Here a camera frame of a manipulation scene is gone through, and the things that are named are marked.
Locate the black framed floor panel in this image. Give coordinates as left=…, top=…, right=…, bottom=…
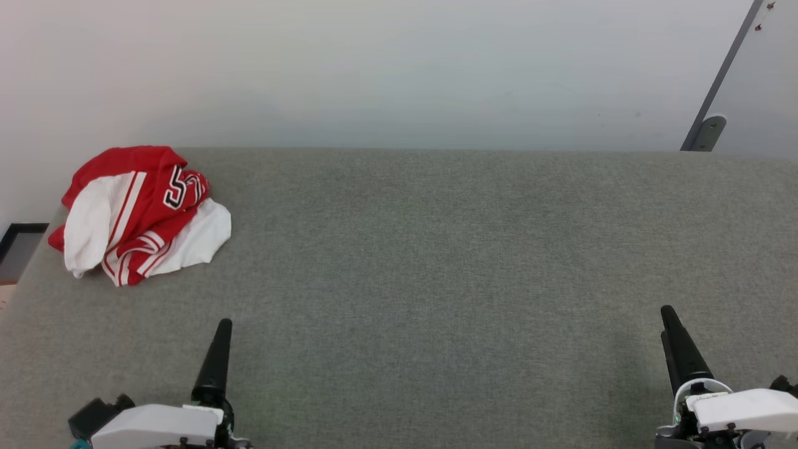
left=0, top=223, right=50, bottom=286

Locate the red and white jersey shirt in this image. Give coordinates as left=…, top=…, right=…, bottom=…
left=48, top=145, right=233, bottom=287

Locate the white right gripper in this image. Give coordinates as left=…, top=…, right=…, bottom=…
left=654, top=305, right=798, bottom=449

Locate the grey metal door bracket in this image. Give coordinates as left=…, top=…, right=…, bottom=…
left=690, top=115, right=728, bottom=152

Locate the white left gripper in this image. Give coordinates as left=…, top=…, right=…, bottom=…
left=90, top=319, right=252, bottom=449

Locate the grey fabric sofa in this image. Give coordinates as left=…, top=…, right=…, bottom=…
left=0, top=147, right=798, bottom=449

